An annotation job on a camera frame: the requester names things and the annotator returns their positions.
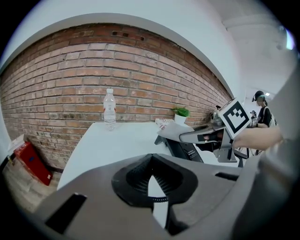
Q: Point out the small green potted plant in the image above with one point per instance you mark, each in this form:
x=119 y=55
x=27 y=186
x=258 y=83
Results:
x=181 y=114

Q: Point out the red box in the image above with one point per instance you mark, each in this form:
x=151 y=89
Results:
x=32 y=164

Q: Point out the black telephone base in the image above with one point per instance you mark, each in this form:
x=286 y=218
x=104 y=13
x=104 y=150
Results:
x=161 y=140

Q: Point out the printed newspaper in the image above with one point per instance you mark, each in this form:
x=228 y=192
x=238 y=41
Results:
x=164 y=122

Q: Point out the person's right forearm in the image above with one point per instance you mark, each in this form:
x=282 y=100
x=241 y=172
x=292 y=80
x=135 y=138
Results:
x=257 y=139

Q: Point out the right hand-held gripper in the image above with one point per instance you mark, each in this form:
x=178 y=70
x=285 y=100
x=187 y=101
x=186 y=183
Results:
x=234 y=117

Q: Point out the clear plastic water bottle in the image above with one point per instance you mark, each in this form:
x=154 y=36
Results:
x=109 y=110

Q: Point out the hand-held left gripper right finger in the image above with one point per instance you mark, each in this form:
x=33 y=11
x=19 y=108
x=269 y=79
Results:
x=206 y=194

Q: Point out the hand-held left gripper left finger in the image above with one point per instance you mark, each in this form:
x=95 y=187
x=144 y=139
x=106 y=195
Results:
x=98 y=199

